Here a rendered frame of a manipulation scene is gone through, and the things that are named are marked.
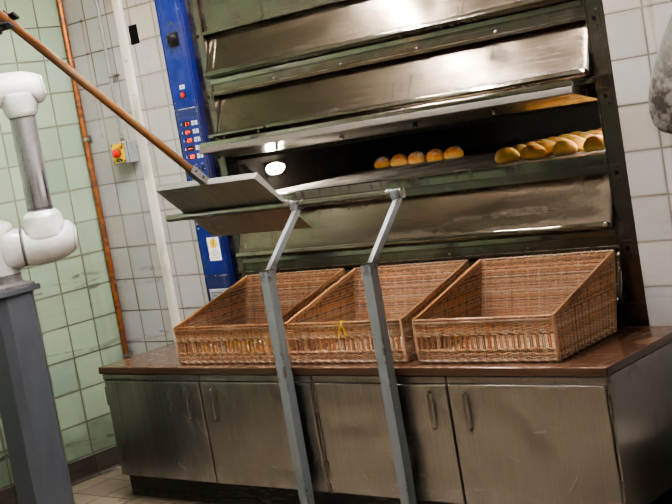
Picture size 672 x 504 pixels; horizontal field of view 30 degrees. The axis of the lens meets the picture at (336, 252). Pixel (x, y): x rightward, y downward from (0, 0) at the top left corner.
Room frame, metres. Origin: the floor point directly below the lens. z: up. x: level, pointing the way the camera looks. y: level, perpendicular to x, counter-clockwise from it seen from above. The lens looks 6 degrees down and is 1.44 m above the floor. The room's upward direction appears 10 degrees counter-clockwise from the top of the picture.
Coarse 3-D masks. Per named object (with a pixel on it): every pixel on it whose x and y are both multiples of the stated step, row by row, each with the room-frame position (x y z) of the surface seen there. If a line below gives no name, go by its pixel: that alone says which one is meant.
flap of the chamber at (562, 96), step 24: (528, 96) 4.23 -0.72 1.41; (552, 96) 4.17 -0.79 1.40; (576, 96) 4.18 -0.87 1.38; (384, 120) 4.64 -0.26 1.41; (408, 120) 4.58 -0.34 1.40; (432, 120) 4.60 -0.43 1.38; (456, 120) 4.62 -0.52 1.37; (240, 144) 5.13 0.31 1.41; (264, 144) 5.07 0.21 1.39; (288, 144) 5.10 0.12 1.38; (312, 144) 5.12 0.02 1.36
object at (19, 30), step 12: (0, 12) 4.21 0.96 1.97; (24, 36) 4.28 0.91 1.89; (36, 48) 4.31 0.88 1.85; (60, 60) 4.37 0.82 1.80; (72, 72) 4.40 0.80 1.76; (84, 84) 4.44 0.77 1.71; (96, 96) 4.48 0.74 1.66; (120, 108) 4.54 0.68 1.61; (132, 120) 4.58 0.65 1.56; (144, 132) 4.62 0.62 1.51; (156, 144) 4.66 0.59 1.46; (168, 156) 4.71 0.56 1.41; (180, 156) 4.74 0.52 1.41
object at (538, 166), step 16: (544, 160) 4.39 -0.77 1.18; (560, 160) 4.34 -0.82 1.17; (576, 160) 4.30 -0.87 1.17; (592, 160) 4.26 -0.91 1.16; (416, 176) 4.76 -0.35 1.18; (432, 176) 4.70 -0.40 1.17; (448, 176) 4.66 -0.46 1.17; (464, 176) 4.61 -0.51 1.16; (480, 176) 4.56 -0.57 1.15; (496, 176) 4.52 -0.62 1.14; (288, 192) 5.21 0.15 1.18; (304, 192) 5.13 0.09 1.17; (320, 192) 5.08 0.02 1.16; (336, 192) 5.02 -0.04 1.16; (352, 192) 4.97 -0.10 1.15
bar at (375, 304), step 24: (360, 192) 4.46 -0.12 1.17; (384, 192) 4.38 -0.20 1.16; (168, 216) 5.13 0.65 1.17; (192, 216) 5.04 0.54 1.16; (216, 216) 4.96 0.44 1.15; (384, 240) 4.26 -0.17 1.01; (360, 264) 4.19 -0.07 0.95; (264, 288) 4.50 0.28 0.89; (384, 312) 4.20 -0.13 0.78; (384, 336) 4.18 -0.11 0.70; (288, 360) 4.51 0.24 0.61; (384, 360) 4.17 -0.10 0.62; (288, 384) 4.49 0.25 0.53; (384, 384) 4.18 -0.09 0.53; (288, 408) 4.49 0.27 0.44; (288, 432) 4.51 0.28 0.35; (408, 456) 4.20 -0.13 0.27; (408, 480) 4.18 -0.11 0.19
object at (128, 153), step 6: (114, 144) 5.76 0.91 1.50; (120, 144) 5.73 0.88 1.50; (126, 144) 5.73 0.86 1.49; (132, 144) 5.76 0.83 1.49; (120, 150) 5.74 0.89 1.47; (126, 150) 5.73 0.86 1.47; (132, 150) 5.75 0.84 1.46; (120, 156) 5.74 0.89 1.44; (126, 156) 5.72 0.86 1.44; (132, 156) 5.75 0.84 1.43; (114, 162) 5.77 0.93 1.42; (120, 162) 5.75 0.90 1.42; (126, 162) 5.73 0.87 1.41
